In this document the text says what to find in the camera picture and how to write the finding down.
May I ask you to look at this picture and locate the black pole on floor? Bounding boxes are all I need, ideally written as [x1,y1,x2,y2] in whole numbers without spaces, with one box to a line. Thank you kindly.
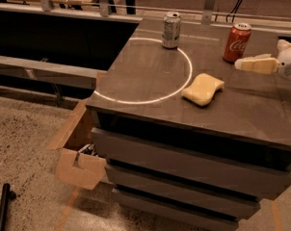
[0,183,16,231]

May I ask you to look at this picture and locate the black hanging cables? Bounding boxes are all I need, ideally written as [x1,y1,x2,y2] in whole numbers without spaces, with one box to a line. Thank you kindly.
[225,0,248,23]

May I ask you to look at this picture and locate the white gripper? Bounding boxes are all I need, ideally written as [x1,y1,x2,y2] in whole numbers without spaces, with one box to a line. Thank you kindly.
[234,39,291,81]

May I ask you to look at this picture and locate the grey drawer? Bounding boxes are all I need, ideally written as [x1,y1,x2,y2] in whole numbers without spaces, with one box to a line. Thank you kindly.
[92,128,291,199]
[105,164,261,220]
[112,189,238,231]

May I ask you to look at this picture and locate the silver soda can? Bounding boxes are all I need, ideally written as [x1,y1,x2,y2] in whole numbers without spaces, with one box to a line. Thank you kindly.
[162,12,181,49]

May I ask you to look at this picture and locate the yellow sponge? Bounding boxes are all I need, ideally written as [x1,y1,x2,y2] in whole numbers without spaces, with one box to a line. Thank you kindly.
[181,73,225,107]

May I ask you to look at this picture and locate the grey middle drawer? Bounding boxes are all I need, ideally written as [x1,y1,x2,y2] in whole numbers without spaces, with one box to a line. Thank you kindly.
[105,164,261,220]

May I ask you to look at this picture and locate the red coke can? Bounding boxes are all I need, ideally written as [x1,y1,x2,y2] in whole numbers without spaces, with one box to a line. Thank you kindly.
[223,23,251,63]

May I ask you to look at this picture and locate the grey top drawer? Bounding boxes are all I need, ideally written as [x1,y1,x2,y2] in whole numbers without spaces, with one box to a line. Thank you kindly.
[92,128,291,199]

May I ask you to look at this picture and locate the grey bottom drawer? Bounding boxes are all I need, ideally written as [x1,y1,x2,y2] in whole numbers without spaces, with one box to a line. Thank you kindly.
[112,189,238,231]

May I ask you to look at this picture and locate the open cardboard box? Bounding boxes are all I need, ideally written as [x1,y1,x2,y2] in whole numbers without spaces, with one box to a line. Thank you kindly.
[46,98,106,190]

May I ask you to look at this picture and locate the metal railing frame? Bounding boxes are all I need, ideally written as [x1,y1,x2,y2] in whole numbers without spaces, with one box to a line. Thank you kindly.
[0,0,291,39]

